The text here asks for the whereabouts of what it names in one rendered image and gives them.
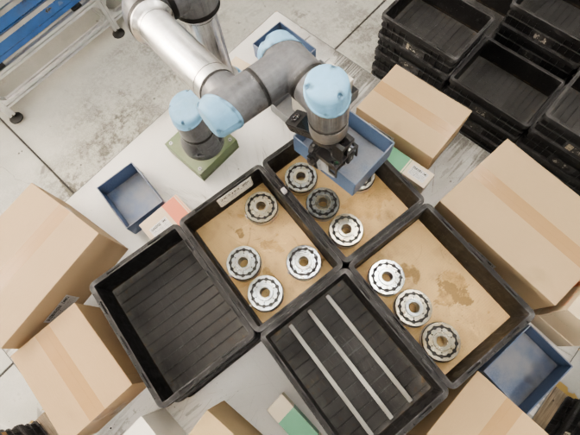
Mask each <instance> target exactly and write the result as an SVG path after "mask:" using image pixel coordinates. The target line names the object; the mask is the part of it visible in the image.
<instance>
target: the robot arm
mask: <svg viewBox="0 0 580 435"><path fill-rule="evenodd" d="M219 9H220V0H122V12H123V19H124V21H125V24H126V26H127V28H128V30H129V32H130V33H131V34H132V35H133V36H134V37H135V38H136V39H137V40H138V41H139V42H140V43H141V44H143V45H145V46H149V47H151V48H152V49H153V50H154V51H155V52H156V53H157V54H158V55H159V56H160V57H161V59H162V60H163V61H164V62H165V63H166V64H167V65H168V66H169V67H170V68H171V69H172V70H173V71H174V72H175V74H176V75H177V76H178V77H179V78H180V79H181V80H182V81H183V82H184V83H185V84H186V85H187V86H188V87H189V88H190V90H189V91H188V90H184V91H180V92H179V93H177V94H176V95H175V96H174V97H173V98H172V100H171V102H170V105H169V109H168V111H169V116H170V117H171V120H172V123H173V125H174V127H175V128H176V129H177V130H178V131H179V133H180V135H181V139H180V141H181V146H182V148H183V149H184V151H185V152H186V154H187V155H188V156H189V157H191V158H193V159H194V160H198V161H205V160H209V159H211V158H213V157H215V156H216V155H217V154H218V153H219V152H220V151H221V149H222V148H223V145H224V138H225V137H226V136H227V135H229V134H231V133H233V132H235V131H236V130H238V129H240V128H241V127H243V125H244V124H245V123H247V122H248V121H250V120H251V119H252V118H254V117H256V116H257V115H259V114H260V113H261V112H263V111H264V110H266V109H267V108H268V107H269V106H271V105H272V104H274V103H276V102H277V101H278V100H280V99H281V98H283V97H285V96H286V95H287V94H290V96H291V97H292V98H293V99H294V100H295V101H297V102H298V103H299V104H300V105H301V106H302V107H303V108H304V109H305V111H302V110H296V111H295V112H294V113H293V114H292V115H291V116H290V117H289V118H288V119H287V121H286V122H285V124H286V126H287V127H288V128H289V130H290V131H292V132H293V133H296V134H298V135H301V136H304V137H307V138H309V139H312V140H313V142H312V143H311V144H310V146H309V149H308V154H309V155H308V156H307V163H308V164H309V165H310V166H314V167H316V168H317V169H318V170H323V171H324V172H326V173H328V174H329V175H330V176H331V177H333V178H334V177H335V178H336V177H337V171H338V170H339V169H340V168H341V167H342V166H346V163H348V164H349V163H350V162H351V161H352V160H353V157H354V155H355V156H357V152H358V146H359V145H357V144H356V143H355V142H354V141H355V138H354V137H353V136H351V135H350V134H348V133H347V131H348V124H349V113H350V101H351V89H350V79H349V77H348V75H347V73H346V72H345V71H344V70H343V69H342V68H341V67H339V66H333V65H332V64H322V63H320V62H319V61H318V60H317V59H316V58H315V57H314V56H313V55H312V54H311V53H310V52H309V51H308V50H307V49H306V48H305V46H304V44H303V43H302V42H301V41H299V40H297V39H296V38H295V37H294V36H293V35H291V34H290V33H288V32H287V31H286V30H282V29H280V30H275V31H274V32H272V33H270V34H269V35H267V36H266V40H265V41H262V43H261V44H260V46H259V48H258V51H257V58H258V61H256V62H255V63H253V64H252V65H250V66H248V67H247V68H245V69H244V70H242V71H241V70H240V69H239V68H238V67H236V66H233V65H231V62H230V56H229V54H228V50H227V47H226V44H225V40H224V35H223V32H222V29H221V25H220V22H219V19H218V11H219ZM177 19H178V20H180V21H181V22H183V23H184V24H185V25H186V29H187V30H186V29H185V28H184V27H183V26H182V25H181V24H180V23H179V22H177V21H176V20H177ZM351 145H352V146H353V147H354V148H352V147H351ZM355 151H356V152H355ZM331 169H332V170H334V171H335V173H333V172H332V171H331Z"/></svg>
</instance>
